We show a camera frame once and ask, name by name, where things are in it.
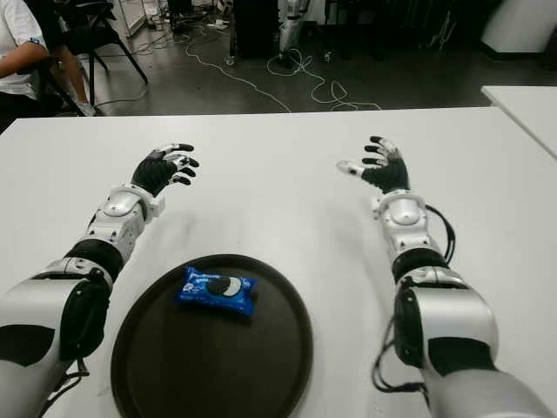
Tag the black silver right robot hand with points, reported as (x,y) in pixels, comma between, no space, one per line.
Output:
(389,174)

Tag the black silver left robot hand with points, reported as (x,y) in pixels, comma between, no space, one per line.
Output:
(152,172)

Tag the blue Oreo packet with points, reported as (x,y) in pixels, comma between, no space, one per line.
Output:
(215,291)

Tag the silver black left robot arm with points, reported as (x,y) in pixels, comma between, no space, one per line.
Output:
(117,209)

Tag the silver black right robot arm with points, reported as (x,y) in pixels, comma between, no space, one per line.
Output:
(435,305)

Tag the black stand with caster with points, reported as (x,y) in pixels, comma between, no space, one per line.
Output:
(328,55)

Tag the black folding chair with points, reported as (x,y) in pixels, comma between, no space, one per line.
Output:
(95,35)

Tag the folded metal stand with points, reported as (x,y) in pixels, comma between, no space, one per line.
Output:
(441,30)

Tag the white cabinet panel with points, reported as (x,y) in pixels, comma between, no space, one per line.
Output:
(135,17)

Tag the white side table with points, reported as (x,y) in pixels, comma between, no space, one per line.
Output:
(531,109)

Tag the silver robot leg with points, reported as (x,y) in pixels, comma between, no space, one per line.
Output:
(289,30)

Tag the black cabinet on casters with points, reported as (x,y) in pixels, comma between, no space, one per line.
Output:
(257,26)

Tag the dark brown round tray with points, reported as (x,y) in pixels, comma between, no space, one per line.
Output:
(213,348)

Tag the seated person in white shirt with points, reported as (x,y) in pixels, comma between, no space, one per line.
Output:
(13,43)

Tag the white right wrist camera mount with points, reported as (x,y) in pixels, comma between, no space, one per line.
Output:
(376,206)

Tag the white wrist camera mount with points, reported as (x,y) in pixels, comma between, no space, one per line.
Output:
(376,206)
(156,208)

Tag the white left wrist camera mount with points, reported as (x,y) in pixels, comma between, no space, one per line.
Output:
(156,208)

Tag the white curved pedestal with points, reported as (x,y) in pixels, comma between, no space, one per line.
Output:
(518,26)

